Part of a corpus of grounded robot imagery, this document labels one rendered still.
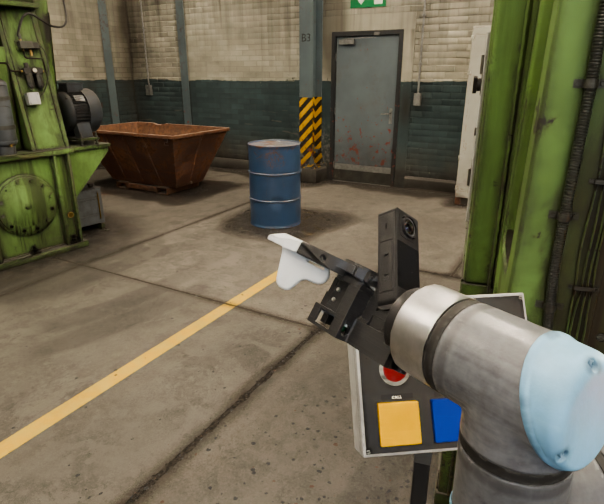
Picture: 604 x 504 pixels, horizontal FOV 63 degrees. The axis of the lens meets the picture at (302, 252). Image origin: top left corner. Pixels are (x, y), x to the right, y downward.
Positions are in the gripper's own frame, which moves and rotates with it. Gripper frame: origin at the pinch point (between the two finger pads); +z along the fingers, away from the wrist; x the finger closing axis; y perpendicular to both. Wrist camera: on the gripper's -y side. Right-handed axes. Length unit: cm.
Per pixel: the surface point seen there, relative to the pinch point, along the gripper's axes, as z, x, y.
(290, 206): 393, 259, -48
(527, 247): 9, 60, -24
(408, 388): 4.4, 37.7, 13.4
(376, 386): 7.4, 33.1, 15.6
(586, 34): 5, 39, -61
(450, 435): -2.9, 44.9, 17.3
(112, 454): 148, 68, 116
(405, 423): 1.9, 38.1, 19.0
